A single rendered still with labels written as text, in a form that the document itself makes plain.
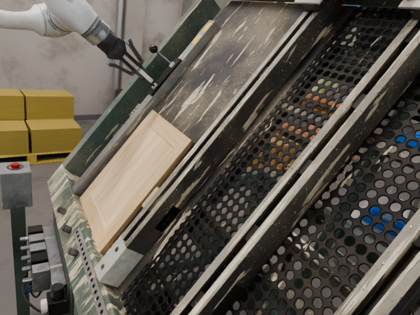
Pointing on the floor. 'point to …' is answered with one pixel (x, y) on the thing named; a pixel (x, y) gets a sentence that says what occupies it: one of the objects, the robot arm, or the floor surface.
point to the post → (17, 218)
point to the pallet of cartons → (37, 124)
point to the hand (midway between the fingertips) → (144, 75)
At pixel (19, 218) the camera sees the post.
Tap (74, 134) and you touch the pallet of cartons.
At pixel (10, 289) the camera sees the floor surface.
